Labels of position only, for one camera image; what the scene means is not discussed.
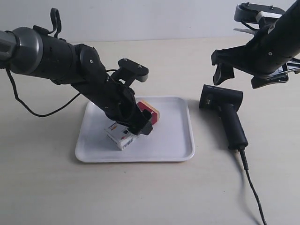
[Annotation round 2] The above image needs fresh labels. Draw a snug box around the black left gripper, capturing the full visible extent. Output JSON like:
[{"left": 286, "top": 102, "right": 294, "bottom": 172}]
[{"left": 70, "top": 70, "right": 153, "bottom": 135}]

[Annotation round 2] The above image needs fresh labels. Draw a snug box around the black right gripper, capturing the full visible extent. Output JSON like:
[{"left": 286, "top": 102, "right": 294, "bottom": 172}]
[{"left": 211, "top": 28, "right": 300, "bottom": 89}]

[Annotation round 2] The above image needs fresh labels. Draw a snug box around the white red medicine box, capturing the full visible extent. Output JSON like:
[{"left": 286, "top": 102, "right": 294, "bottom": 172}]
[{"left": 104, "top": 100, "right": 160, "bottom": 150}]

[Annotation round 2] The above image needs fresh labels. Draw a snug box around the black handheld barcode scanner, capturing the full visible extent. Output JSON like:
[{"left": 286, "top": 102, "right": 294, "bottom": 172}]
[{"left": 199, "top": 84, "right": 248, "bottom": 150}]

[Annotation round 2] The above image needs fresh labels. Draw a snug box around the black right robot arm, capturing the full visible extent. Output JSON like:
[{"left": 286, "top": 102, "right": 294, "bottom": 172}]
[{"left": 211, "top": 0, "right": 300, "bottom": 89}]

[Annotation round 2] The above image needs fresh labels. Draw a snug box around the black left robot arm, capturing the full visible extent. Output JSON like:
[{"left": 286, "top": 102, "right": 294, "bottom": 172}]
[{"left": 0, "top": 27, "right": 153, "bottom": 135}]

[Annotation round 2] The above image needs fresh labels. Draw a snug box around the white plastic tray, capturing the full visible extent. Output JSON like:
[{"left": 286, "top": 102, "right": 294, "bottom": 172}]
[{"left": 75, "top": 96, "right": 195, "bottom": 163}]

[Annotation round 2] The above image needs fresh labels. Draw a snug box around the black scanner cable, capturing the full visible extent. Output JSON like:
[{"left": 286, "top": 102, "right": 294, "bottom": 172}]
[{"left": 238, "top": 149, "right": 268, "bottom": 225}]

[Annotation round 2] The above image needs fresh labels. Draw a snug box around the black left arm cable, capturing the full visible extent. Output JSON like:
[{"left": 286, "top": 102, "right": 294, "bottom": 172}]
[{"left": 4, "top": 67, "right": 83, "bottom": 117}]

